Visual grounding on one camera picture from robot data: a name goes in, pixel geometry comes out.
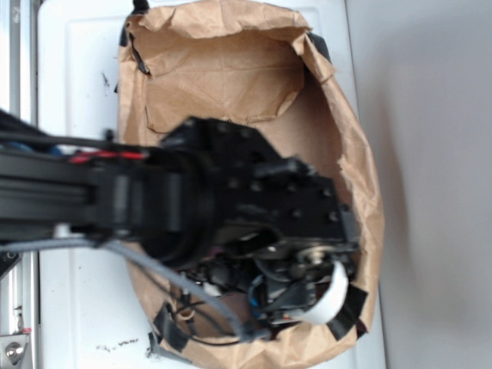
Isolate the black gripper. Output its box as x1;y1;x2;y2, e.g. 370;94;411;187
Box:
160;118;359;326

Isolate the black tape strip right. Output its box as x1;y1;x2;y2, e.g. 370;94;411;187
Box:
327;284;367;341

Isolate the black tape strip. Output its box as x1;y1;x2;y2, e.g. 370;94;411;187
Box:
327;284;367;341
148;303;192;364

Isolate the black tape strip left lower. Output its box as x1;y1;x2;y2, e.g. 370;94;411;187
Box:
148;303;192;364

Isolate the brown paper bag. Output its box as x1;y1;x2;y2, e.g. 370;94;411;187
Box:
118;1;384;368

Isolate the grey braided cable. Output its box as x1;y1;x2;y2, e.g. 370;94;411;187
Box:
0;236;270;343

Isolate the aluminium frame rail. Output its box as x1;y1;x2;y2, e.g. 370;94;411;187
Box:
1;1;42;368

